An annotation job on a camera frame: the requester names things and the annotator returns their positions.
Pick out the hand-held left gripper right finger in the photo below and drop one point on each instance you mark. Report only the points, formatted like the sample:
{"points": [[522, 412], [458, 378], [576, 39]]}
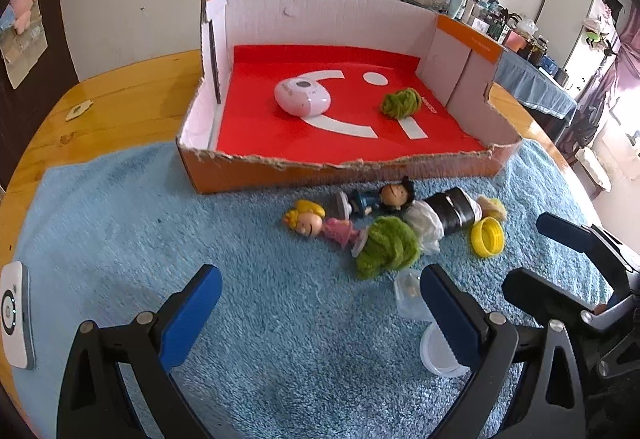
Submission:
{"points": [[447, 314]]}

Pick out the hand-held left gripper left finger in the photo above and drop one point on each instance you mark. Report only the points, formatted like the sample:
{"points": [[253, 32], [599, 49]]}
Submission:
{"points": [[192, 314]]}

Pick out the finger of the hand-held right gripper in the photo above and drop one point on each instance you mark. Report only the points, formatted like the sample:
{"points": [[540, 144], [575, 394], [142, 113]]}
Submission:
{"points": [[540, 291], [562, 227]]}

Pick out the clear round lid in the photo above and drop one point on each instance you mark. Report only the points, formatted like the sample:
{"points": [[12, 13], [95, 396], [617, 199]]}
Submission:
{"points": [[437, 354]]}

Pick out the clear plastic container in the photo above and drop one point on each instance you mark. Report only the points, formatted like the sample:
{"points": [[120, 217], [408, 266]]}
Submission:
{"points": [[407, 294]]}

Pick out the small beige toy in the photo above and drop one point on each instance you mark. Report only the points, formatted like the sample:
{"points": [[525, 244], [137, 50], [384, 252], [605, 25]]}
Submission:
{"points": [[494, 206]]}

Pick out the yellow bottle cap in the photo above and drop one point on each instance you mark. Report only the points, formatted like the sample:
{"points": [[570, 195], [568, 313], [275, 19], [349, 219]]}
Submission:
{"points": [[480, 231]]}

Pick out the green yarn ball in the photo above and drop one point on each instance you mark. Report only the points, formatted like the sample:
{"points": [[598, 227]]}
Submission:
{"points": [[400, 103], [387, 244]]}

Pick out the black white bag roll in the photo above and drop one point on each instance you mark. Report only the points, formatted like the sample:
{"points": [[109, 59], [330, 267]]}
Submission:
{"points": [[450, 216]]}

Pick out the dark-haired doll blue clothes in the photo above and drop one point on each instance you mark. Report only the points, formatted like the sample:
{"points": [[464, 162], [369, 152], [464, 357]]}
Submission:
{"points": [[392, 196]]}

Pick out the blonde doll pink dress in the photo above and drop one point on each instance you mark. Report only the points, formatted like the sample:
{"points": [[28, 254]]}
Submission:
{"points": [[305, 221]]}

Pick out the orange cardboard box red bottom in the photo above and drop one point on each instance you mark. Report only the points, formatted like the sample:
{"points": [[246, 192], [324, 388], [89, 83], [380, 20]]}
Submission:
{"points": [[350, 19]]}

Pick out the blue fluffy towel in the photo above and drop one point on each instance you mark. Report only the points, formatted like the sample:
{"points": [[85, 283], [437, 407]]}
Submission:
{"points": [[250, 244]]}

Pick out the purple curtain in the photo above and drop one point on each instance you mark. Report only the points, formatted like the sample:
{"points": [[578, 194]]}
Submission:
{"points": [[610, 89]]}

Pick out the blue tablecloth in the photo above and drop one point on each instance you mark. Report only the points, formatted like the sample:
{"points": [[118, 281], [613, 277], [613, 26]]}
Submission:
{"points": [[530, 79]]}

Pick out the white rectangular device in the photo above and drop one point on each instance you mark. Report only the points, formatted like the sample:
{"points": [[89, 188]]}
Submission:
{"points": [[15, 314]]}

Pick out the white cabinet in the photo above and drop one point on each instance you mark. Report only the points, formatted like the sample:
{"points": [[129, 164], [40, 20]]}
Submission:
{"points": [[565, 19]]}

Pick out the row of bottles and jars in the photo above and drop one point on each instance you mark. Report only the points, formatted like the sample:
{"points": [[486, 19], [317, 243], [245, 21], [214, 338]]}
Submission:
{"points": [[500, 19]]}

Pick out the white pink oval device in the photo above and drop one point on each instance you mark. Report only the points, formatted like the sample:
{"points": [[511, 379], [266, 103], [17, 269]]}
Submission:
{"points": [[302, 99]]}

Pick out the beige paper bag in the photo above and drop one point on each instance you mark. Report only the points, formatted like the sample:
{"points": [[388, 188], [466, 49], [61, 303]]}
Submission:
{"points": [[25, 54]]}

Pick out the brown door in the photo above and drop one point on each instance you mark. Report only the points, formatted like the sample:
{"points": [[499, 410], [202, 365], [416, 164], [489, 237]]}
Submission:
{"points": [[57, 34]]}

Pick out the pink plush toy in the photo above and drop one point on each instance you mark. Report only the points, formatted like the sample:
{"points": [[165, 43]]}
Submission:
{"points": [[22, 1]]}

